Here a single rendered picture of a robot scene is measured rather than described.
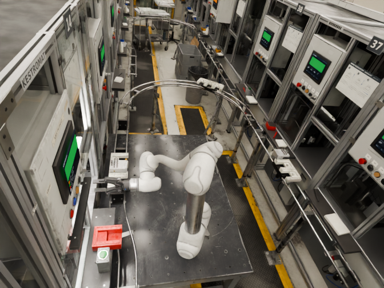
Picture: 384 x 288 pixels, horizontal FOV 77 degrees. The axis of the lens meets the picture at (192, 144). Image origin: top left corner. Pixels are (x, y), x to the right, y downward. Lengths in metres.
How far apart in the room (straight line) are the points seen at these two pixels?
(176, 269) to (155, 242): 0.24
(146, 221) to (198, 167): 0.89
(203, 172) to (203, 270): 0.85
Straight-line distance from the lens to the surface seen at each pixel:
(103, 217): 1.70
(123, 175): 1.95
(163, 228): 1.92
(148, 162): 1.69
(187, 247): 1.61
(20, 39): 0.99
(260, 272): 2.72
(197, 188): 1.15
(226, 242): 1.95
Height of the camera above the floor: 2.32
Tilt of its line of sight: 39 degrees down
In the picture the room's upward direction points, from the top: 12 degrees clockwise
